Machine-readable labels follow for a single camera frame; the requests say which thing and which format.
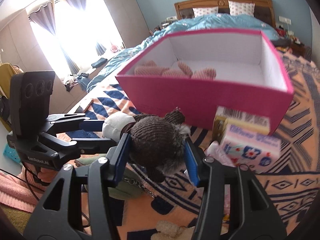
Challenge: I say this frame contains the pink drawstring pouch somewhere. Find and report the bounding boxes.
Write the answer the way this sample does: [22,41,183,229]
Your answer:
[183,141,237,178]

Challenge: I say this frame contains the green plush toy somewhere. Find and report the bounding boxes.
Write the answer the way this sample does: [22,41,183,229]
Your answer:
[75,154,156,201]

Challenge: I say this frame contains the brown and white plush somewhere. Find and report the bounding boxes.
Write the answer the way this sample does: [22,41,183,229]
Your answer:
[102,109,190,183]

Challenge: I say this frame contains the gold tissue pack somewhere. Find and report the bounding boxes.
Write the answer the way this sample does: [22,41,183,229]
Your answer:
[212,106,270,142]

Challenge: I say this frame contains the floral pink tissue pack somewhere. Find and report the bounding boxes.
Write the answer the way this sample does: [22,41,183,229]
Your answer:
[220,124,281,173]

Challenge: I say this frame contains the pink knitted teddy bear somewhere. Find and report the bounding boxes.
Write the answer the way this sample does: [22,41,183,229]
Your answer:
[134,60,216,80]

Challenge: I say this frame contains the pink sweater left forearm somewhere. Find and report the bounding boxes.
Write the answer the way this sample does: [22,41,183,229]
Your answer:
[1,167,47,213]

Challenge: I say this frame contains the person's left hand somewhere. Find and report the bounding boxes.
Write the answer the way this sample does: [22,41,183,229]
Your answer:
[37,168,58,183]

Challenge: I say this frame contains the smartphone with brown case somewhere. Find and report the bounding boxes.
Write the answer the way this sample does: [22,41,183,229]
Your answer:
[74,99,93,113]

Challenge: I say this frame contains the mustard hanging coat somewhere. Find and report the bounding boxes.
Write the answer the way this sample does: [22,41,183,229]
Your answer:
[0,63,23,99]

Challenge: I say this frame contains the teal plastic basket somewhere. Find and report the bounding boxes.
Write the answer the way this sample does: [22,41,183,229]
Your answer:
[3,144,22,165]

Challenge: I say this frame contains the grey window curtains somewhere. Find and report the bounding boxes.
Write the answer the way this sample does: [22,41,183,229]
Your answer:
[28,0,106,78]

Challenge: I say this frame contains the pink cardboard box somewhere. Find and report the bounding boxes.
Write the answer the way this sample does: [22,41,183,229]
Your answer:
[116,28,294,132]

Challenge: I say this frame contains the blue floral duvet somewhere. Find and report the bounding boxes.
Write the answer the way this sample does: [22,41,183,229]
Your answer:
[86,13,280,92]

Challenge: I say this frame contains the left patterned pillow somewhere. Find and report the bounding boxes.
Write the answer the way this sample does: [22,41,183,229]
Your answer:
[193,7,219,17]

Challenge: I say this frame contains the patterned pillow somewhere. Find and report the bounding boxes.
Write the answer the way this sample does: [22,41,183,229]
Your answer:
[228,1,255,17]
[193,7,219,17]

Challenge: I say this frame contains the wooden nightstand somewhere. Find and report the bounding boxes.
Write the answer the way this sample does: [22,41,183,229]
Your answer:
[273,26,312,61]

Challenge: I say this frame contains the right patterned pillow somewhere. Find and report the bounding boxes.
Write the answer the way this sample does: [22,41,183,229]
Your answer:
[228,1,255,17]

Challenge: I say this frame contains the wooden headboard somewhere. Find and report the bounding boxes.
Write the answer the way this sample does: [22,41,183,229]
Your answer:
[174,0,276,28]

